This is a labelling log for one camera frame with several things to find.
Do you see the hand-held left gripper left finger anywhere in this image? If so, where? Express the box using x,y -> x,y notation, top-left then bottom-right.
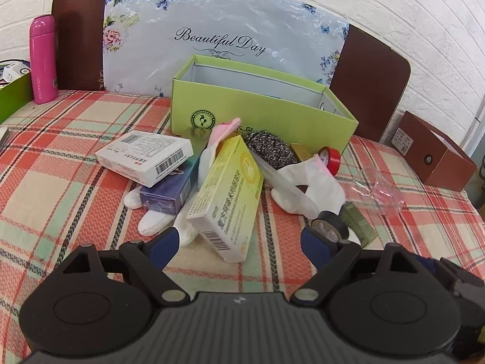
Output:
61,227 -> 190,308

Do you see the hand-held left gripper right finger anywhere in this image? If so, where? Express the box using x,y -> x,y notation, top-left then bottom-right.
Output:
291,225 -> 421,308

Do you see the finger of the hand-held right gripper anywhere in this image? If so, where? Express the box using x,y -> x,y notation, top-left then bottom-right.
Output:
415,256 -> 461,286

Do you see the black tape roll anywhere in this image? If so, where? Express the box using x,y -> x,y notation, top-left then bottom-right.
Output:
311,210 -> 351,241

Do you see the slim gold carton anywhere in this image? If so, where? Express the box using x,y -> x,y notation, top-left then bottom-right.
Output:
339,201 -> 377,249

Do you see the purple box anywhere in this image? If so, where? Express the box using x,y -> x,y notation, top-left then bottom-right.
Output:
139,159 -> 199,215

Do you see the yellow-green medicine box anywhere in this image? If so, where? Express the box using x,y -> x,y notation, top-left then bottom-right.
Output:
186,135 -> 265,264

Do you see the white medicine box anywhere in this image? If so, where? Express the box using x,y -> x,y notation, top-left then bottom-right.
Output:
95,130 -> 193,188

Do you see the pink brush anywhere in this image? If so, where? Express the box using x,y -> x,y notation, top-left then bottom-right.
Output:
206,117 -> 243,152

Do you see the light green cardboard box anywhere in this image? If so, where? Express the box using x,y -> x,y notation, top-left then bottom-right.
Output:
170,54 -> 359,154

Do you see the clear plastic wrapper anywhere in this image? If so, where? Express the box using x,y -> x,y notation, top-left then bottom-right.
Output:
349,167 -> 408,217

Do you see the red tape roll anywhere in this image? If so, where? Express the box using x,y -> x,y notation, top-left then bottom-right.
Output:
317,146 -> 342,177

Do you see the gold textured box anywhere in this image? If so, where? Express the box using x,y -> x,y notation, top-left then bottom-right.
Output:
291,143 -> 319,163

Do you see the brown cardboard box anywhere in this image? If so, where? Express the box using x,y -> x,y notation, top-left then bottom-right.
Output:
392,111 -> 478,193

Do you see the steel wool scrubber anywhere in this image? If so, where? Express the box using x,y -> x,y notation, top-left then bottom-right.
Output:
242,130 -> 300,169

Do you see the plaid blanket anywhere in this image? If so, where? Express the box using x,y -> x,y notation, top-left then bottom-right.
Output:
0,89 -> 485,364

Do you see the dark green open carton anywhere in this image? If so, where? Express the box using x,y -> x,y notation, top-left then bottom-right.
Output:
0,71 -> 34,124

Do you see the brown chair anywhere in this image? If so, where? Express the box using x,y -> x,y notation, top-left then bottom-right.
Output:
51,0 -> 412,145

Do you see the pink thermos bottle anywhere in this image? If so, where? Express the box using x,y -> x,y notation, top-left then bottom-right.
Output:
29,14 -> 59,104

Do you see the white and blue packet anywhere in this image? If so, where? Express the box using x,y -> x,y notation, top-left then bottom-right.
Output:
0,60 -> 31,84

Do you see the floral plastic bag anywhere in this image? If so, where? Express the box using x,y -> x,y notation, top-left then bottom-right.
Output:
102,0 -> 350,97

